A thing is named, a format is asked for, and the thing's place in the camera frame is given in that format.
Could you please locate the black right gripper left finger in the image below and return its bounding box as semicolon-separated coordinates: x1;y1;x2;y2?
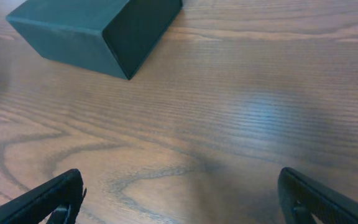
0;169;86;224

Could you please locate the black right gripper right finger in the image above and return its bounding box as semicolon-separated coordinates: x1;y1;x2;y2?
278;167;358;224

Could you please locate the dark green box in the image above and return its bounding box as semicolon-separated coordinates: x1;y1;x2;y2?
6;0;183;80

